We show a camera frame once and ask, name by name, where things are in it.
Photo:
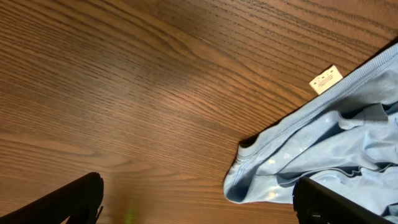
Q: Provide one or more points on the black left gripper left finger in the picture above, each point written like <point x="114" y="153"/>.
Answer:
<point x="78" y="202"/>

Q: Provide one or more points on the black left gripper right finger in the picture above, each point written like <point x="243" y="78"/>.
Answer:
<point x="314" y="203"/>

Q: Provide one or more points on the light blue printed t-shirt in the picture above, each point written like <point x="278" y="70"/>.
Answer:
<point x="345" y="139"/>

